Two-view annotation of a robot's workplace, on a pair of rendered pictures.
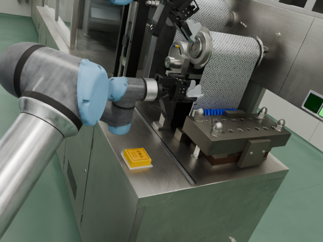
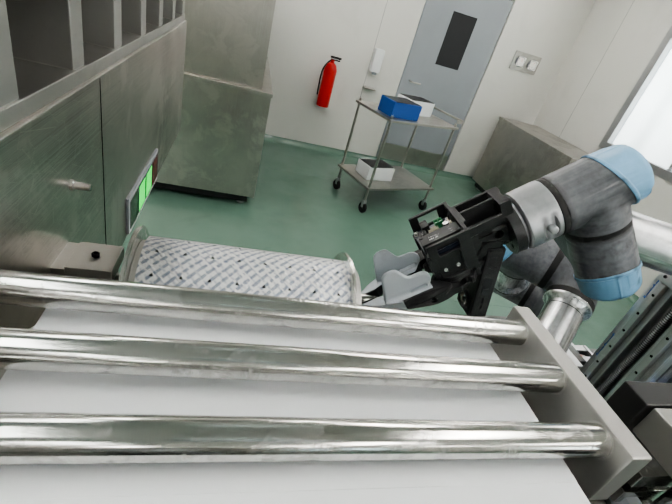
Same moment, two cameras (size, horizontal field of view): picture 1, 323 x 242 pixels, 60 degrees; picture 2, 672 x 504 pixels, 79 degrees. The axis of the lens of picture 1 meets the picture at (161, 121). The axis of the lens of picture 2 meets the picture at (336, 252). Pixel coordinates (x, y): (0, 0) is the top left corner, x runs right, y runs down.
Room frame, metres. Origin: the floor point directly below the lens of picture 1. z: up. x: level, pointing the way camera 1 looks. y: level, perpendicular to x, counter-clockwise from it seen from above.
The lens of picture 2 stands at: (1.44, 0.03, 1.59)
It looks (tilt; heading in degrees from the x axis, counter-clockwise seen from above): 30 degrees down; 196
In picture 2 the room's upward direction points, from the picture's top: 17 degrees clockwise
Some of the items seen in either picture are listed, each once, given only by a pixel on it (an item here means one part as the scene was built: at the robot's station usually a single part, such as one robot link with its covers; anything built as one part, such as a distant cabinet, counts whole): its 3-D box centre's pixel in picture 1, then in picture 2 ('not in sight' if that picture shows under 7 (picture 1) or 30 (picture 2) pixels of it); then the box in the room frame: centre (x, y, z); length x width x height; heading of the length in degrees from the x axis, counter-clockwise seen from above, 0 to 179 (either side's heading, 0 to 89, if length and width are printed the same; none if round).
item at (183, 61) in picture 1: (169, 93); not in sight; (1.02, 0.00, 1.05); 0.06 x 0.05 x 0.31; 124
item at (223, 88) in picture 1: (222, 90); not in sight; (1.03, -0.20, 1.11); 0.23 x 0.01 x 0.18; 124
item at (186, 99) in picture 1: (185, 97); not in sight; (0.91, -0.06, 1.09); 0.09 x 0.05 x 0.02; 123
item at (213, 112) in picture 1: (217, 113); not in sight; (1.01, -0.20, 1.03); 0.21 x 0.04 x 0.03; 124
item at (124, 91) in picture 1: (125, 90); not in sight; (0.81, 0.13, 1.11); 0.11 x 0.08 x 0.09; 124
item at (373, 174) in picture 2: not in sight; (396, 152); (-2.49, -0.79, 0.51); 0.91 x 0.58 x 1.02; 146
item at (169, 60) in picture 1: (169, 62); not in sight; (1.00, 0.03, 1.18); 0.04 x 0.02 x 0.04; 34
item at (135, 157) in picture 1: (137, 157); not in sight; (0.75, 0.05, 0.91); 0.07 x 0.07 x 0.02; 34
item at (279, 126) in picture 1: (280, 124); not in sight; (1.01, -0.45, 1.05); 0.04 x 0.04 x 0.04
